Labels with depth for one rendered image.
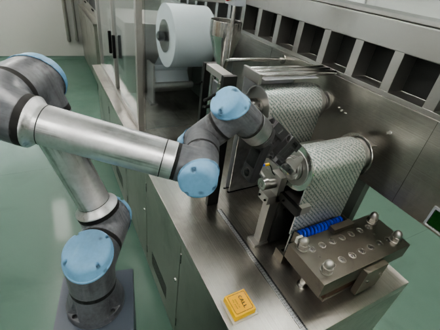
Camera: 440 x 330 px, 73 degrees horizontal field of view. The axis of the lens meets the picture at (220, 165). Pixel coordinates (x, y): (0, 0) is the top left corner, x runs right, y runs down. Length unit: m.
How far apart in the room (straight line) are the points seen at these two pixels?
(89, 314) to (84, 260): 0.17
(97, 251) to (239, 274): 0.47
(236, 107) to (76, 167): 0.41
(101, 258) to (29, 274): 1.53
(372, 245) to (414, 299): 1.51
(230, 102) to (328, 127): 0.72
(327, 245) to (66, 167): 0.79
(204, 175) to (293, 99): 0.60
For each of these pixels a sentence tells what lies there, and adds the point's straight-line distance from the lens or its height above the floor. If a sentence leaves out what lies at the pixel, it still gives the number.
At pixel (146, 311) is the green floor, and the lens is 2.00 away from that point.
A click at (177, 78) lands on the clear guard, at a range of 1.71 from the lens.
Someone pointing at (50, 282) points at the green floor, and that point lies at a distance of 2.22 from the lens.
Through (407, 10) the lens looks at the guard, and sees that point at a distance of 1.13.
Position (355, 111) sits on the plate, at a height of 1.35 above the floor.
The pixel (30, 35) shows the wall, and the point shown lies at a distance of 6.18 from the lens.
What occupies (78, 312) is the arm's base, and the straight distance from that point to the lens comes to 0.92.
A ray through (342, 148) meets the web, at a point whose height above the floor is 1.31.
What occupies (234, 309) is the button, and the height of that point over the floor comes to 0.92.
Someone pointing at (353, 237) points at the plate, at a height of 1.03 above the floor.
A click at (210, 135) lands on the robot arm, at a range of 0.64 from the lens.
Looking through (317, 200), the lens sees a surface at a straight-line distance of 1.01.
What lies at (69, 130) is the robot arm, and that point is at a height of 1.46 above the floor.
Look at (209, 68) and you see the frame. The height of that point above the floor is 1.43.
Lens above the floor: 1.73
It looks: 33 degrees down
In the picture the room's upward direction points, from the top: 9 degrees clockwise
